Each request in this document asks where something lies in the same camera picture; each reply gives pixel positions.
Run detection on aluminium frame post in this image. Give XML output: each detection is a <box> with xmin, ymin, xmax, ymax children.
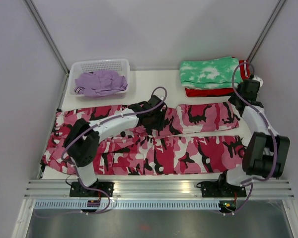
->
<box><xmin>23</xmin><ymin>0</ymin><xmax>69</xmax><ymax>72</ymax></box>
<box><xmin>247</xmin><ymin>0</ymin><xmax>287</xmax><ymax>62</ymax></box>

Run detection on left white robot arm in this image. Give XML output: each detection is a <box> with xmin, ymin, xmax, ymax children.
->
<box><xmin>61</xmin><ymin>95</ymin><xmax>166</xmax><ymax>197</ymax></box>

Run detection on right aluminium frame post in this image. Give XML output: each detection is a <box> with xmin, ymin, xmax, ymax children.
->
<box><xmin>247</xmin><ymin>0</ymin><xmax>287</xmax><ymax>62</ymax></box>

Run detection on lilac trousers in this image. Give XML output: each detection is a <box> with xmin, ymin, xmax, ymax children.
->
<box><xmin>74</xmin><ymin>70</ymin><xmax>128</xmax><ymax>98</ymax></box>

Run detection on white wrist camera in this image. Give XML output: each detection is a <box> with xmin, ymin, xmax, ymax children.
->
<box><xmin>253</xmin><ymin>75</ymin><xmax>263</xmax><ymax>87</ymax></box>
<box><xmin>157</xmin><ymin>96</ymin><xmax>165</xmax><ymax>101</ymax></box>

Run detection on white slotted cable duct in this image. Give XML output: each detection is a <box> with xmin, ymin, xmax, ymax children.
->
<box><xmin>34</xmin><ymin>199</ymin><xmax>236</xmax><ymax>211</ymax></box>

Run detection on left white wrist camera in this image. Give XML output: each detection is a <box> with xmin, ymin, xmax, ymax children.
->
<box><xmin>157</xmin><ymin>96</ymin><xmax>165</xmax><ymax>101</ymax></box>

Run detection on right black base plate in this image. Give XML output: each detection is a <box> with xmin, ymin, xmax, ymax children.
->
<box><xmin>196</xmin><ymin>181</ymin><xmax>247</xmax><ymax>198</ymax></box>

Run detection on white plastic basket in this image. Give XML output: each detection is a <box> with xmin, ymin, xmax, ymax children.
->
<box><xmin>67</xmin><ymin>59</ymin><xmax>131</xmax><ymax>98</ymax></box>

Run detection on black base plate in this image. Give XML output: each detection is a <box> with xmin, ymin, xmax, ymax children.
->
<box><xmin>69</xmin><ymin>181</ymin><xmax>114</xmax><ymax>198</ymax></box>
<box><xmin>196</xmin><ymin>181</ymin><xmax>247</xmax><ymax>198</ymax></box>

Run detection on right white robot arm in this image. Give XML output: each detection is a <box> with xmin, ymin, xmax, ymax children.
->
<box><xmin>216</xmin><ymin>76</ymin><xmax>290</xmax><ymax>196</ymax></box>

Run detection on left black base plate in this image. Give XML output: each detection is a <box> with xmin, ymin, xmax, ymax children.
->
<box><xmin>69</xmin><ymin>181</ymin><xmax>114</xmax><ymax>198</ymax></box>

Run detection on red folded trousers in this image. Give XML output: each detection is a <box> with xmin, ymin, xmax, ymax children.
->
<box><xmin>184</xmin><ymin>60</ymin><xmax>253</xmax><ymax>97</ymax></box>

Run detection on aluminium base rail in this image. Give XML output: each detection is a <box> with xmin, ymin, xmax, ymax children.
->
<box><xmin>24</xmin><ymin>179</ymin><xmax>294</xmax><ymax>200</ymax></box>

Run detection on left aluminium frame post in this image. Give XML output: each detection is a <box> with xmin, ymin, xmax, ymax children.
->
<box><xmin>23</xmin><ymin>0</ymin><xmax>69</xmax><ymax>72</ymax></box>

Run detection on pink camouflage trousers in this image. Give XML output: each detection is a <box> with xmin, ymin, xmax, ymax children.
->
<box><xmin>41</xmin><ymin>102</ymin><xmax>246</xmax><ymax>176</ymax></box>

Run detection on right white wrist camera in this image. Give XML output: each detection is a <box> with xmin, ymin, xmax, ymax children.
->
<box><xmin>253</xmin><ymin>75</ymin><xmax>263</xmax><ymax>87</ymax></box>

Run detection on green tie-dye folded trousers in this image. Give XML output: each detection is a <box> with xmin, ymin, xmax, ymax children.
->
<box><xmin>179</xmin><ymin>56</ymin><xmax>243</xmax><ymax>90</ymax></box>

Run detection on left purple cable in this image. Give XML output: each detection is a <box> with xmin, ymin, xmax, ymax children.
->
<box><xmin>61</xmin><ymin>86</ymin><xmax>168</xmax><ymax>196</ymax></box>

